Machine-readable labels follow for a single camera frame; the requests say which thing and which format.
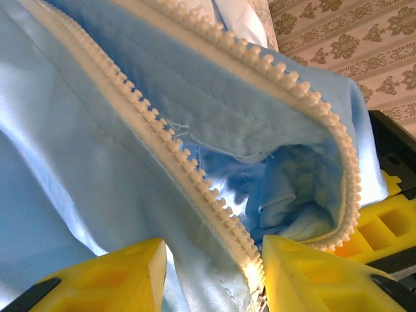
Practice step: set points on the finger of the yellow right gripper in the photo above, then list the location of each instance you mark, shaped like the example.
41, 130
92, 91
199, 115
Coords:
370, 224

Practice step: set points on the light blue zip jacket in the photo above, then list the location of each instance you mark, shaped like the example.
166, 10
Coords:
97, 146

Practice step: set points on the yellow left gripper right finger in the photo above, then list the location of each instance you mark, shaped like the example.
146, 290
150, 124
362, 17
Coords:
312, 286

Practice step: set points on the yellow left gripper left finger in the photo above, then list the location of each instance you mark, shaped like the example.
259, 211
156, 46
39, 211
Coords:
107, 282

